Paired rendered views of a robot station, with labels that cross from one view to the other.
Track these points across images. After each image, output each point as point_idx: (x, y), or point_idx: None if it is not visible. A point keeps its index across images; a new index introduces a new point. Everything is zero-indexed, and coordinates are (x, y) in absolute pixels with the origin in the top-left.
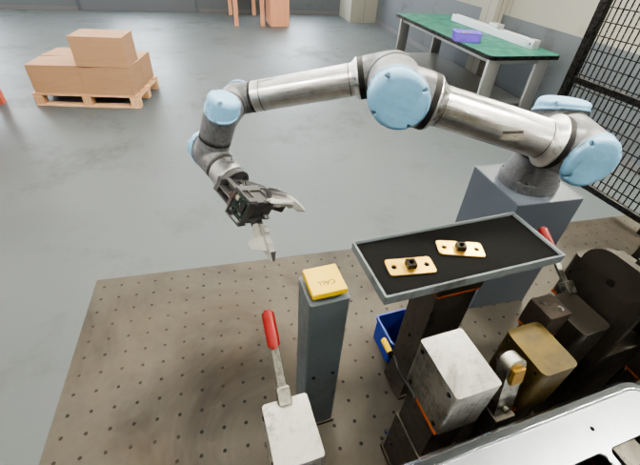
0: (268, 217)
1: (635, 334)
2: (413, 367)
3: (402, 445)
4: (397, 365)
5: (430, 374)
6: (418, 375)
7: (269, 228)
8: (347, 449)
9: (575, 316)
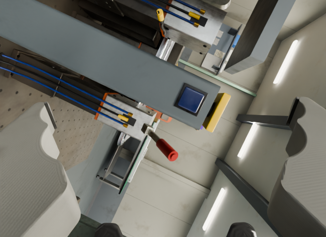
0: (120, 232)
1: None
2: (182, 34)
3: (102, 2)
4: (163, 24)
5: (195, 45)
6: (182, 37)
7: (66, 177)
8: None
9: None
